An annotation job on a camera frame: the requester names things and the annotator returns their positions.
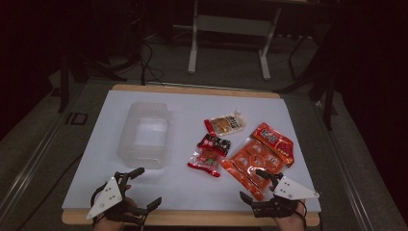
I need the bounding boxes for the metal floor rail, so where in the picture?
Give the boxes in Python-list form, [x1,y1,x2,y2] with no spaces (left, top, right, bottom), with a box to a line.
[313,101,374,231]
[0,112,66,220]

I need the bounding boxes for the white table mat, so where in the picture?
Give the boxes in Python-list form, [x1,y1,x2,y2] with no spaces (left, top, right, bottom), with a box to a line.
[62,90,322,214]

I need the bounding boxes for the clear plastic container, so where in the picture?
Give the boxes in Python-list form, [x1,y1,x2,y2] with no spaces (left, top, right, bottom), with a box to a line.
[116,101,171,170]

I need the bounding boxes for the white metal desk frame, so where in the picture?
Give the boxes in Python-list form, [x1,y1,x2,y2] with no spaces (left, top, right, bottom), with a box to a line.
[187,0,283,82]

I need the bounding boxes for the large orange snack packet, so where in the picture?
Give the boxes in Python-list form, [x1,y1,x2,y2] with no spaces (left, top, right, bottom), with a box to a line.
[220,121,295,202]

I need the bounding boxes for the right hand-held gripper cable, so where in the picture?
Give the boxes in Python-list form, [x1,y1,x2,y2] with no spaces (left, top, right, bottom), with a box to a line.
[296,199,308,229]

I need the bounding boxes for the black floor cables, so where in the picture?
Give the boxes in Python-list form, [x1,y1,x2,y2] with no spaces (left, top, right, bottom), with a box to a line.
[134,39,166,87]

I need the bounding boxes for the left hand-held gripper cable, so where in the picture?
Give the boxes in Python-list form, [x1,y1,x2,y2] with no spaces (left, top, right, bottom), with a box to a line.
[89,182,109,224]

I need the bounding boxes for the beige snack packet red end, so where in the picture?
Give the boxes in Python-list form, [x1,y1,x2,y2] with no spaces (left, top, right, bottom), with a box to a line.
[203,110,247,139]

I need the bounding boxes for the hand-held gripper cable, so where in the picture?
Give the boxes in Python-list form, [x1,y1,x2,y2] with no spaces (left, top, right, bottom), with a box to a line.
[296,199,308,229]
[89,182,109,224]

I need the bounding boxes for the person's right hand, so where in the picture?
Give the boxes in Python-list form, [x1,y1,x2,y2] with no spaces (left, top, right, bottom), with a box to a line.
[273,200,308,231]

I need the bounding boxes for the black and red snack packet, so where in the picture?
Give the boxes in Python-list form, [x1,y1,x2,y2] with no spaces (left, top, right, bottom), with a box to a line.
[196,133,232,158]

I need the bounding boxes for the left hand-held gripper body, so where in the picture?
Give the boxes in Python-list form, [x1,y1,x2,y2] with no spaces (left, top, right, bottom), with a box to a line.
[86,171,146,226]

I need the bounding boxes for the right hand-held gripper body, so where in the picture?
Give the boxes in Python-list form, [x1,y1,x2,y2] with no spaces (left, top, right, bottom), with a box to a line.
[251,174,320,219]

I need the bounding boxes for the dark metal stand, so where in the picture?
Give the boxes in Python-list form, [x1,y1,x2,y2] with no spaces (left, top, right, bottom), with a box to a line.
[321,71,337,131]

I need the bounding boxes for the black rectangular floor bracket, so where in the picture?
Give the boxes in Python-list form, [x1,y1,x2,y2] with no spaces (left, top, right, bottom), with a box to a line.
[64,112,89,126]

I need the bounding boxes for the person's left hand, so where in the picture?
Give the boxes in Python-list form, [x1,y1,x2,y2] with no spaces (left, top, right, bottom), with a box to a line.
[92,184,140,231]

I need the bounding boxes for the clear red candy packet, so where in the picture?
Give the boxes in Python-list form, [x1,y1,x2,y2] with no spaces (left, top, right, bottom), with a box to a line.
[187,148,222,178]

